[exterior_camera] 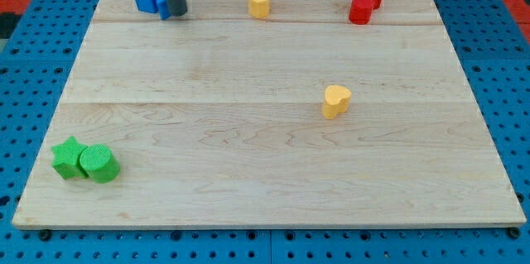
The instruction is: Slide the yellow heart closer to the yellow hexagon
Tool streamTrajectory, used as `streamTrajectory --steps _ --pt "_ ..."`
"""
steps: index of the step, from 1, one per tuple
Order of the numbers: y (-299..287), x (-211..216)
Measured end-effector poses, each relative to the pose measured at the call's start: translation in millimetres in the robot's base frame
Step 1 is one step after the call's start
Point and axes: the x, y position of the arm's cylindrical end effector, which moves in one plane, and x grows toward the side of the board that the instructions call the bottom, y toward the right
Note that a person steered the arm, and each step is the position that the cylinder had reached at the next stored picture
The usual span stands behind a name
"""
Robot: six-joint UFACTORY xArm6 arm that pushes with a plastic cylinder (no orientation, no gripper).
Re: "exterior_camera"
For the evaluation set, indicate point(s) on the yellow hexagon block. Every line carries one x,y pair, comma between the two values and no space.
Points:
259,8

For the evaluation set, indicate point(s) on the yellow heart block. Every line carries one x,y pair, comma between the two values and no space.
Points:
336,101

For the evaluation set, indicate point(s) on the blue triangle block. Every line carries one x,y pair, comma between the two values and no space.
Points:
163,9

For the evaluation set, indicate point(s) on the wooden board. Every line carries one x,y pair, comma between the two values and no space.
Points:
215,120

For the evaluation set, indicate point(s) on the red rounded block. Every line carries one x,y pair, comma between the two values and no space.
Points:
361,11

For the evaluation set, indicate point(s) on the green cylinder block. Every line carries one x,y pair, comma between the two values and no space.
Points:
99,163

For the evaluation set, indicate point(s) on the green star block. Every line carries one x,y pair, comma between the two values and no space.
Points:
66,160

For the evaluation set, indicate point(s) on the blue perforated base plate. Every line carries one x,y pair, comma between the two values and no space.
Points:
34,67

